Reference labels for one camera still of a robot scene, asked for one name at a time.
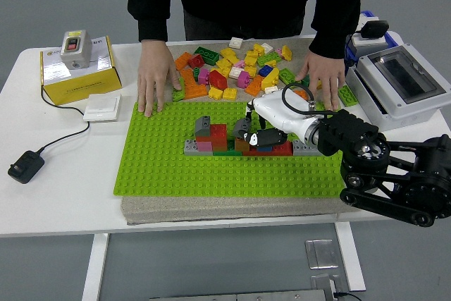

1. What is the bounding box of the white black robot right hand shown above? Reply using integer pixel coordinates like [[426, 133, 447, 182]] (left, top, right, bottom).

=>
[[242, 91, 320, 147]]

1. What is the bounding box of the person's left hand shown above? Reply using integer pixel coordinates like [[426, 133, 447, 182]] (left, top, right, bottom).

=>
[[295, 49, 346, 111]]

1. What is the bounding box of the person's right hand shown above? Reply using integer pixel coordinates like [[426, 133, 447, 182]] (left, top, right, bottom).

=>
[[137, 40, 183, 118]]

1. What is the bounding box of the grey sloped brick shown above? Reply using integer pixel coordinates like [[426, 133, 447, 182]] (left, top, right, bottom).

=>
[[194, 116, 212, 137], [233, 117, 252, 140]]

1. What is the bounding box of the green studded baseplate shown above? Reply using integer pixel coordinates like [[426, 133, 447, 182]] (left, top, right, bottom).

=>
[[112, 101, 349, 199]]

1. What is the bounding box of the yellow sloped brick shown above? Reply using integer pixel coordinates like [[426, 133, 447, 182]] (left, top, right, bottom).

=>
[[261, 67, 280, 92]]

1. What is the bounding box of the red long brick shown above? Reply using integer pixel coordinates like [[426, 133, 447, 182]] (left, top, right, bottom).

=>
[[242, 140, 294, 156]]

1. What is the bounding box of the grey eight-stud brick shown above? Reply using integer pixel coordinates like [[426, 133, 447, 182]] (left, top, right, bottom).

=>
[[292, 140, 323, 156]]

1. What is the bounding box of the large orange brick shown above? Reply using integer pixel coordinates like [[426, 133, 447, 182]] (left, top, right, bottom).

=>
[[179, 68, 209, 100]]

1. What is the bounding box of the dark green long brick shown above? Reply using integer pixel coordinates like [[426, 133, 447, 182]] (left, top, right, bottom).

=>
[[194, 46, 220, 66]]

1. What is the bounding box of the lime long brick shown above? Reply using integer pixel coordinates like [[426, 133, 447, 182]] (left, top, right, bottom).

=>
[[256, 51, 282, 68]]

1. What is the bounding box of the red sloped brick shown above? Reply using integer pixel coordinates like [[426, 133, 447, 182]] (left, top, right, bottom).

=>
[[208, 69, 228, 90]]

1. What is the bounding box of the dark green flat brick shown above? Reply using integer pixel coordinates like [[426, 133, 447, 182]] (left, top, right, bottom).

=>
[[212, 138, 243, 156]]

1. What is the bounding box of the orange-red brick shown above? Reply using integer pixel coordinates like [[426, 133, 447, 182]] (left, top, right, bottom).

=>
[[195, 135, 228, 152]]

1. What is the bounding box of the grey long brick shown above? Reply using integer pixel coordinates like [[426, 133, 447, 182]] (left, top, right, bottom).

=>
[[183, 139, 214, 156]]

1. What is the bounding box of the white socket block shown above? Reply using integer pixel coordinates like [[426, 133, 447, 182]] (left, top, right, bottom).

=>
[[352, 15, 387, 47]]

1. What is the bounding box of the black power adapter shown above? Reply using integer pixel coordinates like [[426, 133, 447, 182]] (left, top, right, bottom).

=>
[[361, 20, 390, 39]]

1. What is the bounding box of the yellow white cardboard box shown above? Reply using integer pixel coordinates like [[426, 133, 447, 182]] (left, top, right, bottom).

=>
[[39, 35, 123, 106]]

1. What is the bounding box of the blue plastic bin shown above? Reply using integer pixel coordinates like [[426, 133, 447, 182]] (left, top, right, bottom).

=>
[[344, 10, 398, 61]]

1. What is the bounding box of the grey-brown foam mat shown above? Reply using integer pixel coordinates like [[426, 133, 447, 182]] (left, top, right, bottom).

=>
[[121, 37, 367, 226]]

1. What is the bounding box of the metal floor plate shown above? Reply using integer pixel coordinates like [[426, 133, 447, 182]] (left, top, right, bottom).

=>
[[304, 239, 339, 269], [309, 274, 342, 301]]

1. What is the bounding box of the white table leg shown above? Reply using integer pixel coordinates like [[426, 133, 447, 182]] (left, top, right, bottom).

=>
[[81, 233, 111, 301], [333, 222, 367, 292]]

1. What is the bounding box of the black power plug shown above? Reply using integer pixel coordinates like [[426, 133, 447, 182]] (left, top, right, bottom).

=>
[[7, 150, 46, 185]]

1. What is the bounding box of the grey enclosure with clear lid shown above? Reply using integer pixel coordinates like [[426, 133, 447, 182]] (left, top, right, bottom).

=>
[[347, 44, 451, 132]]

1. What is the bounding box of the white wall switch plate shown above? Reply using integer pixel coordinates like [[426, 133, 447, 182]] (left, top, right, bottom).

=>
[[82, 94, 123, 123]]

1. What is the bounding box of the grey switch box red button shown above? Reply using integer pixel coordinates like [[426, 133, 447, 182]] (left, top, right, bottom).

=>
[[59, 30, 92, 70]]

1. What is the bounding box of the black plug cord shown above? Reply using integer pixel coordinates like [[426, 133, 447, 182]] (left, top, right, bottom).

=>
[[37, 85, 91, 156]]

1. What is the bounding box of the black floor cable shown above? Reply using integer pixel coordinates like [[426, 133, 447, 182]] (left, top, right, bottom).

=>
[[333, 290, 367, 301]]

